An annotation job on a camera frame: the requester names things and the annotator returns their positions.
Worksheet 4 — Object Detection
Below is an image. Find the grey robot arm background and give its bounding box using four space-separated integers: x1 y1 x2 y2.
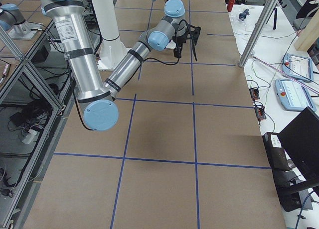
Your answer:
0 3 38 39

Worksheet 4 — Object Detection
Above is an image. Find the blue teach pendant near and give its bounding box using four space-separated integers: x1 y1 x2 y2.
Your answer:
275 79 317 112

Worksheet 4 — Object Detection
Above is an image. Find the blue teach pendant far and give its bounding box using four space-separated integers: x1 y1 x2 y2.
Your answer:
282 53 314 83

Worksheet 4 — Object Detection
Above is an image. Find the black power strip right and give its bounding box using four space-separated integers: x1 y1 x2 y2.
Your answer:
254 105 267 122

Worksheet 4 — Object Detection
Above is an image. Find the grey aluminium frame post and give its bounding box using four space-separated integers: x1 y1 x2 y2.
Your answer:
239 0 277 68

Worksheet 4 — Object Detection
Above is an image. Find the blue teach pendant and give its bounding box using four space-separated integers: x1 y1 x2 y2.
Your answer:
282 53 314 83
275 79 317 112

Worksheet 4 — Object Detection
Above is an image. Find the black power strip left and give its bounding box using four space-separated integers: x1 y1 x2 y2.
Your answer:
249 87 260 101

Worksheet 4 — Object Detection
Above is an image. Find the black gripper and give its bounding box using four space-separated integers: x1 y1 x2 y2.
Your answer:
173 23 201 57

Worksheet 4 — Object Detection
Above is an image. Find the black power strip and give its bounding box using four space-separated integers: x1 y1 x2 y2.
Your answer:
249 87 260 101
254 105 267 122

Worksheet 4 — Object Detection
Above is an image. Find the black monitor on stand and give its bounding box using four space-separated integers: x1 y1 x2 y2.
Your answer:
273 107 319 212

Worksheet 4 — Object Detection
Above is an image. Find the black box with label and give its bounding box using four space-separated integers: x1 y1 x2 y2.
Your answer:
262 132 292 172

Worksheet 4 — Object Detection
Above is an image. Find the folded dark blue umbrella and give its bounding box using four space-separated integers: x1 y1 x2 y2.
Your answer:
239 8 250 21

